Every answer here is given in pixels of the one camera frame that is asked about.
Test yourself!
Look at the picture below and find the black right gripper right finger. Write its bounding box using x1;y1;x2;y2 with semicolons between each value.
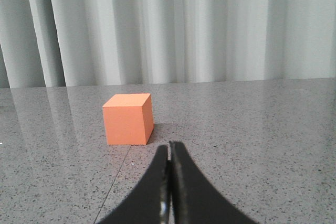
170;142;255;223

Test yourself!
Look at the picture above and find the white pleated curtain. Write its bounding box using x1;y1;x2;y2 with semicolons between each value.
1;0;335;88

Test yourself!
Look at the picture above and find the orange foam cube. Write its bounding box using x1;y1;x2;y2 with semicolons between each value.
102;93;154;145

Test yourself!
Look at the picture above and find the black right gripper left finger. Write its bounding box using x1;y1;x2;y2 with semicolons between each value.
100;145;169;223

